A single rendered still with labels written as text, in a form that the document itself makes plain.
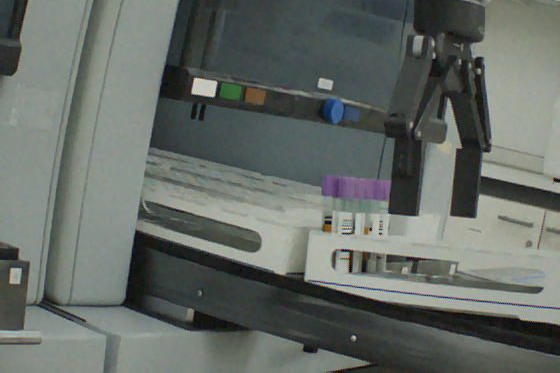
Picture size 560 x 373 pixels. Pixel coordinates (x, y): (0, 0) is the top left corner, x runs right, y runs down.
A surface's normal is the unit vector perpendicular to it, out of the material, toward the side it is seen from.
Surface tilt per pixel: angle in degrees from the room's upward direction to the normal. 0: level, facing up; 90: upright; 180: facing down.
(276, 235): 90
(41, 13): 90
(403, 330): 90
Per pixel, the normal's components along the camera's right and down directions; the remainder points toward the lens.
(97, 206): 0.81, 0.18
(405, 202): -0.55, -0.06
